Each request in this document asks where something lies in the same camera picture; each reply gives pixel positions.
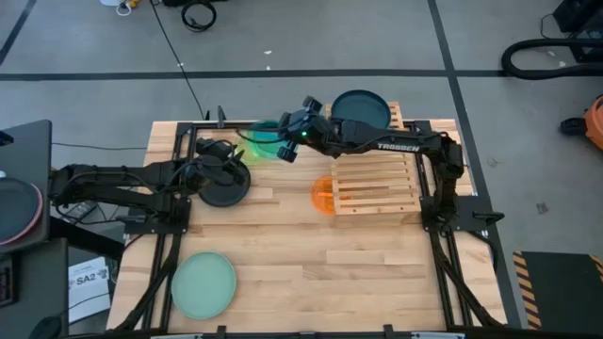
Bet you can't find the dark teal plate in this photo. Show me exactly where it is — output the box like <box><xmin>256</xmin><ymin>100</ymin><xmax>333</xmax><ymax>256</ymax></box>
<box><xmin>330</xmin><ymin>89</ymin><xmax>393</xmax><ymax>131</ymax></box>

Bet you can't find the mint green plate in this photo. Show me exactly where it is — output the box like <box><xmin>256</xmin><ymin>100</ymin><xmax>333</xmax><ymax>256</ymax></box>
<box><xmin>171</xmin><ymin>250</ymin><xmax>237</xmax><ymax>321</ymax></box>

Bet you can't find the dark grey side desk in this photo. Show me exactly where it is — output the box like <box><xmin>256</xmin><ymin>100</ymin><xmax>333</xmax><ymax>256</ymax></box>
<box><xmin>0</xmin><ymin>119</ymin><xmax>71</xmax><ymax>339</ymax></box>

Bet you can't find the black vacuum foot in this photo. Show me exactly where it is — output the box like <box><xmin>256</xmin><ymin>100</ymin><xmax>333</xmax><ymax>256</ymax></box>
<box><xmin>559</xmin><ymin>117</ymin><xmax>588</xmax><ymax>137</ymax></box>

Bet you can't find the black vacuum hose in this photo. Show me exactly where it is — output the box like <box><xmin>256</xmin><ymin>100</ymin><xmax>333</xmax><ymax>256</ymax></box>
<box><xmin>500</xmin><ymin>38</ymin><xmax>603</xmax><ymax>81</ymax></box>

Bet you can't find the black power adapter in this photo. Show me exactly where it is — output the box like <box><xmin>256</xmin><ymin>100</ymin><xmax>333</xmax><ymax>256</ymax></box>
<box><xmin>59</xmin><ymin>200</ymin><xmax>98</xmax><ymax>225</ymax></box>

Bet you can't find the thin black cable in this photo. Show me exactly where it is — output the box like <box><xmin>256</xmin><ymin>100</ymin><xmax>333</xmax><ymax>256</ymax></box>
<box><xmin>50</xmin><ymin>141</ymin><xmax>148</xmax><ymax>153</ymax></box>

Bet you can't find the long black floor cable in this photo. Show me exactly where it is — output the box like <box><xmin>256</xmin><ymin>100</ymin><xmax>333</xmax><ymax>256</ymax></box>
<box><xmin>149</xmin><ymin>0</ymin><xmax>209</xmax><ymax>121</ymax></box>

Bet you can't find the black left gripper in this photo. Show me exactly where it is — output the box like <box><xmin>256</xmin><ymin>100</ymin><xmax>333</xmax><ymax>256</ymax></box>
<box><xmin>182</xmin><ymin>138</ymin><xmax>250</xmax><ymax>189</ymax></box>

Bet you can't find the coiled black cable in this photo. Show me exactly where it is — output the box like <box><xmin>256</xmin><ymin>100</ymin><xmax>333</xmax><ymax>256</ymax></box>
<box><xmin>181</xmin><ymin>0</ymin><xmax>219</xmax><ymax>34</ymax></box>

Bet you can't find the orange vacuum cleaner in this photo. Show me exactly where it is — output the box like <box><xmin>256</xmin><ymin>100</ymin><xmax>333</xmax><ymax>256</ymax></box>
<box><xmin>582</xmin><ymin>93</ymin><xmax>603</xmax><ymax>152</ymax></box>

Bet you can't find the black equipment case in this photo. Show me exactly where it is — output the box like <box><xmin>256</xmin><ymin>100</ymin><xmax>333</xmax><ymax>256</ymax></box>
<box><xmin>552</xmin><ymin>0</ymin><xmax>603</xmax><ymax>63</ymax></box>

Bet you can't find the round black red-rimmed pad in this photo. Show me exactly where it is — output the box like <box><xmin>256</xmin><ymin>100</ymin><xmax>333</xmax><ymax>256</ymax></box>
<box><xmin>0</xmin><ymin>176</ymin><xmax>44</xmax><ymax>248</ymax></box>

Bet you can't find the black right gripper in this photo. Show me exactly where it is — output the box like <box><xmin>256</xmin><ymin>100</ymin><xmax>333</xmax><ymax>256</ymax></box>
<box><xmin>276</xmin><ymin>96</ymin><xmax>341</xmax><ymax>163</ymax></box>

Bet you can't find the slatted wooden shelf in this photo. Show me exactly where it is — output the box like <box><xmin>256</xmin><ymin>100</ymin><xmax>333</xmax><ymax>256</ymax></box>
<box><xmin>322</xmin><ymin>101</ymin><xmax>423</xmax><ymax>217</ymax></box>

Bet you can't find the black aluminium rig frame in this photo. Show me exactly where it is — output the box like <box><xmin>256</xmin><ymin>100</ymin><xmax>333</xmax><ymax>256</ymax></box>
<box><xmin>106</xmin><ymin>120</ymin><xmax>508</xmax><ymax>339</ymax></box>

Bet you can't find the black keyboard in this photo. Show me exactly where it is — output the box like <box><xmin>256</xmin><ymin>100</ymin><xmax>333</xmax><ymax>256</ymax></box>
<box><xmin>0</xmin><ymin>266</ymin><xmax>18</xmax><ymax>310</ymax></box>

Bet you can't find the black hazard-striped mat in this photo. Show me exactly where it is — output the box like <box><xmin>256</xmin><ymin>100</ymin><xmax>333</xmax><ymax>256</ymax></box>
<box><xmin>512</xmin><ymin>250</ymin><xmax>603</xmax><ymax>331</ymax></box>

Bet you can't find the white printed paper sheet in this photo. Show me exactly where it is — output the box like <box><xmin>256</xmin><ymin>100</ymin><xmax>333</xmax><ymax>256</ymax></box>
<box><xmin>67</xmin><ymin>256</ymin><xmax>112</xmax><ymax>326</ymax></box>

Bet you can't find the translucent teal plate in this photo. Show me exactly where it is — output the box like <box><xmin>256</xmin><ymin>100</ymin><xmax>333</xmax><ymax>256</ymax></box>
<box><xmin>247</xmin><ymin>120</ymin><xmax>288</xmax><ymax>162</ymax></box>

